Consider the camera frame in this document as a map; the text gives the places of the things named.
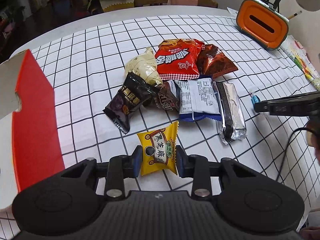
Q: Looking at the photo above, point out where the silver foil cookie pack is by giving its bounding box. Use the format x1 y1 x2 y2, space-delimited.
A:
214 82 247 145

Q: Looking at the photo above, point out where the yellow sesame snack packet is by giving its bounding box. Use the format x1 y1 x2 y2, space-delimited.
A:
137 121 179 176

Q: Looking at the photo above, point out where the blue white cookie packet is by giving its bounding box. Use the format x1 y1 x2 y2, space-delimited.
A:
174 77 222 122

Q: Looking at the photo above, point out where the brown foil snack bag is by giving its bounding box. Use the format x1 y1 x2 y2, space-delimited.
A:
196 44 238 79

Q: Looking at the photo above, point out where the black sesame snack packet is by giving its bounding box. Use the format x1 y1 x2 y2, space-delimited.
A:
103 72 158 134

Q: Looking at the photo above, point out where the dark brown chocolate packet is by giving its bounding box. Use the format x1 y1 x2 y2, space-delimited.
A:
144 80 181 112

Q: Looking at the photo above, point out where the red noodle snack bag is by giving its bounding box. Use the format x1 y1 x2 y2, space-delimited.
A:
155 38 204 81

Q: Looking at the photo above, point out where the beige snack packet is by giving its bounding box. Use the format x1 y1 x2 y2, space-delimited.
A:
125 47 163 86

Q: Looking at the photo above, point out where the colourful paper sheet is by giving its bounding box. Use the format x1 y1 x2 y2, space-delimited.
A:
280 35 319 90

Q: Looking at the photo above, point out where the orange green tissue box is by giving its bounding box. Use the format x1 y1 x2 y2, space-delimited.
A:
236 0 289 50

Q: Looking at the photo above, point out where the red white cardboard box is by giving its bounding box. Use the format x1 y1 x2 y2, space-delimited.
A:
1 49 65 212

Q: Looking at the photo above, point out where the white black grid tablecloth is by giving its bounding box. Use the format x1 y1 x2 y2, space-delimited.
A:
1 15 319 239

